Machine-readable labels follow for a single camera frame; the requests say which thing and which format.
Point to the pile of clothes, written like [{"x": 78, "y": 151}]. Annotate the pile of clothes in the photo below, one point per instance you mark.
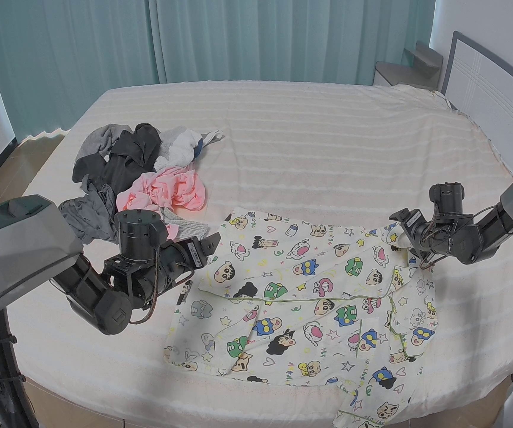
[{"x": 118, "y": 167}]

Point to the white printed pyjama top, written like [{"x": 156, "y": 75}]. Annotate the white printed pyjama top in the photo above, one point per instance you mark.
[{"x": 301, "y": 292}]

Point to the pink garment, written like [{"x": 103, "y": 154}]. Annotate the pink garment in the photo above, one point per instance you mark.
[{"x": 171, "y": 190}]

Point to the blue-green curtain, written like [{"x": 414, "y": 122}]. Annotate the blue-green curtain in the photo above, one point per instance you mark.
[
  {"x": 283, "y": 25},
  {"x": 73, "y": 47}
]

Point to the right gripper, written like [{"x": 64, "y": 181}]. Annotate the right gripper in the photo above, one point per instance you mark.
[{"x": 414, "y": 225}]

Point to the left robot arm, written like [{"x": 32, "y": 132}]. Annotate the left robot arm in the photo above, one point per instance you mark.
[{"x": 20, "y": 248}]

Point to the bed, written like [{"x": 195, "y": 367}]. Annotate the bed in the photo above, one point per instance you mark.
[{"x": 310, "y": 150}]

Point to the grey bedside table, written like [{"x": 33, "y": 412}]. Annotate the grey bedside table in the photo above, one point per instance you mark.
[{"x": 394, "y": 74}]

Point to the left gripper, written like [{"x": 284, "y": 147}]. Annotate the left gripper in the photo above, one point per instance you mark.
[{"x": 178, "y": 263}]

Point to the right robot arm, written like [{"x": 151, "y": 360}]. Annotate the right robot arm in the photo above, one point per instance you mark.
[{"x": 484, "y": 234}]

